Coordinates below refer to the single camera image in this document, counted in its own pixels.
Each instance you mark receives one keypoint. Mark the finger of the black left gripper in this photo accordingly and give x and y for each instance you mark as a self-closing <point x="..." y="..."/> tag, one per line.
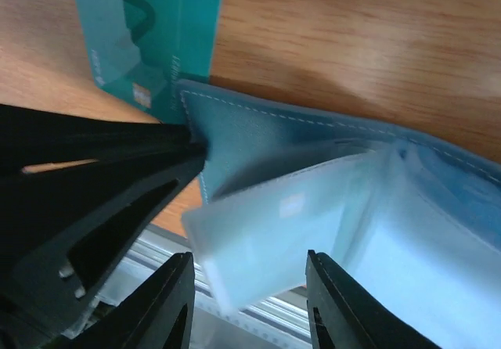
<point x="64" y="231"/>
<point x="33" y="137"/>

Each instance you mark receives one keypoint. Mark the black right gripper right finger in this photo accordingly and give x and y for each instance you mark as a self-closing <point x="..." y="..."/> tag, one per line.
<point x="342" y="314"/>

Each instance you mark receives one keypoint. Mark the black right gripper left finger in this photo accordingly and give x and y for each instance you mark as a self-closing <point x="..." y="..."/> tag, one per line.
<point x="159" y="314"/>

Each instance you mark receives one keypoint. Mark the teal leather card holder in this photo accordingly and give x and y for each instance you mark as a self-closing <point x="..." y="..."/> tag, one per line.
<point x="415" y="220"/>

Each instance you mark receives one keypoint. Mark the teal card with signature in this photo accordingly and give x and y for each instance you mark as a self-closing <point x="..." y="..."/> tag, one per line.
<point x="138" y="49"/>

